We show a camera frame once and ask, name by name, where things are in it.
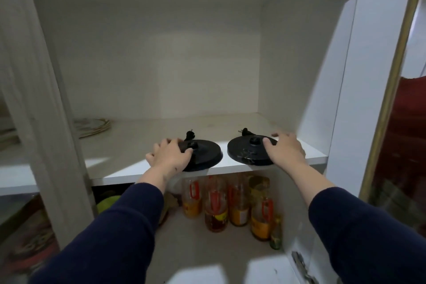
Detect person's left hand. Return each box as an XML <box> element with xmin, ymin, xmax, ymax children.
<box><xmin>143</xmin><ymin>138</ymin><xmax>194</xmax><ymax>184</ymax></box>

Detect person's right hand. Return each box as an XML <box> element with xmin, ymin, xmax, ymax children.
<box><xmin>262</xmin><ymin>132</ymin><xmax>307</xmax><ymax>174</ymax></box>

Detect black round kettle base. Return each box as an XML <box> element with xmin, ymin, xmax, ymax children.
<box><xmin>178</xmin><ymin>130</ymin><xmax>224</xmax><ymax>172</ymax></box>
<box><xmin>227</xmin><ymin>127</ymin><xmax>279</xmax><ymax>166</ymax></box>

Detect grey wooden cabinet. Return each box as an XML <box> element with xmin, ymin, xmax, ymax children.
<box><xmin>0</xmin><ymin>0</ymin><xmax>363</xmax><ymax>284</ymax></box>

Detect grey glass cabinet door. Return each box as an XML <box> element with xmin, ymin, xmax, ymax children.
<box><xmin>0</xmin><ymin>0</ymin><xmax>97</xmax><ymax>284</ymax></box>
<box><xmin>312</xmin><ymin>0</ymin><xmax>426</xmax><ymax>284</ymax></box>

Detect person's right forearm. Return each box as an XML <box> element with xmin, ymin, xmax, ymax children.
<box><xmin>281</xmin><ymin>160</ymin><xmax>426</xmax><ymax>284</ymax></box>

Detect person's left forearm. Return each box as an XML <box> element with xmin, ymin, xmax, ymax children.
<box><xmin>30</xmin><ymin>172</ymin><xmax>177</xmax><ymax>284</ymax></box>

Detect group of sauce bottles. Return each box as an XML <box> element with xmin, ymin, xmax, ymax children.
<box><xmin>181</xmin><ymin>174</ymin><xmax>284</xmax><ymax>250</ymax></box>

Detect green packet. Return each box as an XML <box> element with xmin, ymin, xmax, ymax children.
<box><xmin>96</xmin><ymin>195</ymin><xmax>122</xmax><ymax>214</ymax></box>

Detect glass pot lid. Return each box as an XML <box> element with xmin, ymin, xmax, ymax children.
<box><xmin>74</xmin><ymin>118</ymin><xmax>112</xmax><ymax>138</ymax></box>

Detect red patterned tin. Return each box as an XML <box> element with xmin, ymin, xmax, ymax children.
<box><xmin>6</xmin><ymin>224</ymin><xmax>60</xmax><ymax>271</ymax></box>

